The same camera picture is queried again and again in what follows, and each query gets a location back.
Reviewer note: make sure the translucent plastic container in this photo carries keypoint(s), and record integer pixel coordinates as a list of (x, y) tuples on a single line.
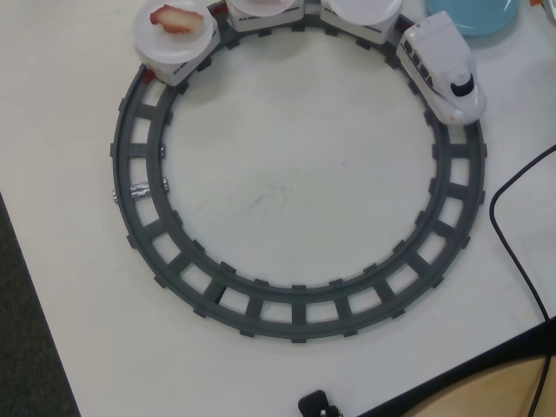
[(365, 11)]

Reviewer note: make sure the black plastic device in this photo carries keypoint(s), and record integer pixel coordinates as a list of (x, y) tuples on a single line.
[(315, 404)]

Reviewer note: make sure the blue round dish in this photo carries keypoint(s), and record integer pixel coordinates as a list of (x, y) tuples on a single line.
[(473, 17)]

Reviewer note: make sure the red tuna sushi piece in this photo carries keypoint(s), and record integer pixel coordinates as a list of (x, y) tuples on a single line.
[(174, 19)]

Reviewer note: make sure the white round plate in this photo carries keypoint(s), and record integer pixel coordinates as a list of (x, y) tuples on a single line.
[(243, 6), (174, 45)]

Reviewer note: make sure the grey circular toy train track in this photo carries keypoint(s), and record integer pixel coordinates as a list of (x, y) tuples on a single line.
[(299, 313)]

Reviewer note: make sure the crumpled aluminium foil piece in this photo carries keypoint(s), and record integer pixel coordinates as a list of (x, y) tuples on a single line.
[(140, 191)]

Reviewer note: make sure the white Shinkansen toy locomotive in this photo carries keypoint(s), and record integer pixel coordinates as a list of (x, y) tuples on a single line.
[(434, 48)]

